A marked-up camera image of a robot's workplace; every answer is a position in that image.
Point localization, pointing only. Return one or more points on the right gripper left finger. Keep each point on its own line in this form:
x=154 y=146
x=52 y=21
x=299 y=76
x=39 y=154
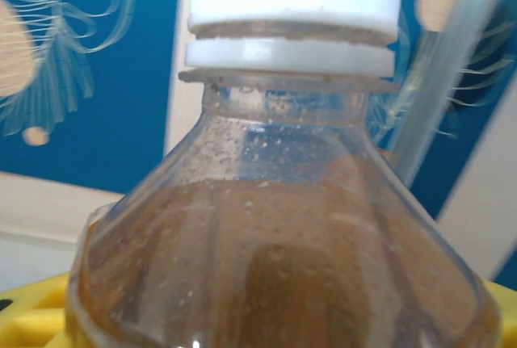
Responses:
x=28 y=315

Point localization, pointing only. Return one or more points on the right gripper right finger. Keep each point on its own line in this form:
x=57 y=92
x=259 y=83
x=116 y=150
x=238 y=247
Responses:
x=509 y=315

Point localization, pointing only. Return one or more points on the white cap yellow red bottle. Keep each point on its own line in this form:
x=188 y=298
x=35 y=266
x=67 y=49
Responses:
x=282 y=243

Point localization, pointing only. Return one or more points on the aluminium frame post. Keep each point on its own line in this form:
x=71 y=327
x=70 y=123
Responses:
x=444 y=81

